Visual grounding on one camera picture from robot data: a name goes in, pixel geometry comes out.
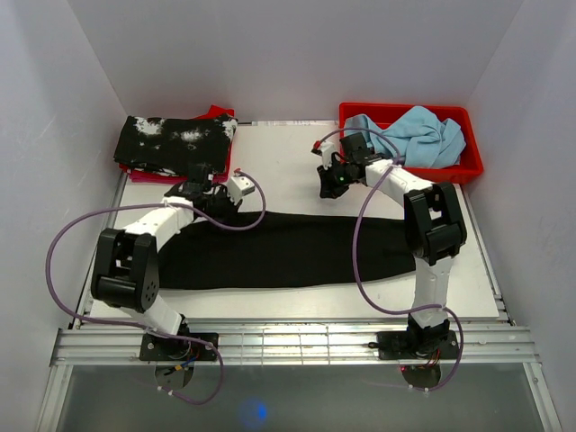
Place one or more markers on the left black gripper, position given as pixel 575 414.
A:
pixel 231 208

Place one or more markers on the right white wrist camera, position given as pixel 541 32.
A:
pixel 325 150

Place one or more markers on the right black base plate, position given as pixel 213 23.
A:
pixel 400 345

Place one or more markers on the light blue trousers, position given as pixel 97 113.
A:
pixel 418 138

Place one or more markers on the red plastic bin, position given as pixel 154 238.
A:
pixel 384 114

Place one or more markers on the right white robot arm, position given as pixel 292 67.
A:
pixel 434 231

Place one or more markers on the black white patterned folded trousers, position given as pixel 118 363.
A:
pixel 170 146

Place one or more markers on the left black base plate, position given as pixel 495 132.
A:
pixel 198 346

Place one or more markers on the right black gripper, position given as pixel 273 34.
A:
pixel 328 189

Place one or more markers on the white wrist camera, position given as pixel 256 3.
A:
pixel 325 150
pixel 238 186

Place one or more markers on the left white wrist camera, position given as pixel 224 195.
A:
pixel 238 186

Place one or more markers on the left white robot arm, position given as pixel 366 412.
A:
pixel 126 269

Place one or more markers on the aluminium frame rail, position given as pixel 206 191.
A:
pixel 498 385

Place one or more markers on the magenta folded trousers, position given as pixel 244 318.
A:
pixel 139 176

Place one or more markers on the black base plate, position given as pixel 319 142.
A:
pixel 198 346
pixel 400 345

